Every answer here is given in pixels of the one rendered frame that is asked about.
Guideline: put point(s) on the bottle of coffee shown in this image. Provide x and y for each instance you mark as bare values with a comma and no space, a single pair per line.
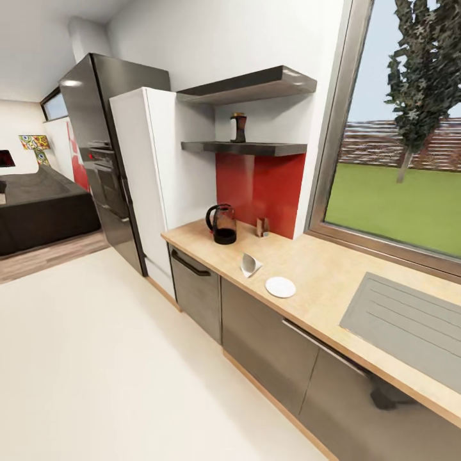
238,121

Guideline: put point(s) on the saucer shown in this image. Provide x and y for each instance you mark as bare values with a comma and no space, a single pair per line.
280,286

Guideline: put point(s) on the dishwasher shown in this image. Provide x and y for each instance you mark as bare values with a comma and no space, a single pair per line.
196,290

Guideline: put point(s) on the electric kettle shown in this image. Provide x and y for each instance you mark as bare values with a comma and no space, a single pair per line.
224,225

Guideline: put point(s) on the countertop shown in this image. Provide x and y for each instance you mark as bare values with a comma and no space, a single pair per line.
326,277

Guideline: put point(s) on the fridge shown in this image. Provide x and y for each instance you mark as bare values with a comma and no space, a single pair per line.
169,187

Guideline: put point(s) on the oven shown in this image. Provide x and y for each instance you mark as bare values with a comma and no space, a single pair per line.
109,177

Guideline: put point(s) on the paper coffee filter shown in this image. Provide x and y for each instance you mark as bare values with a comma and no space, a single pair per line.
249,264

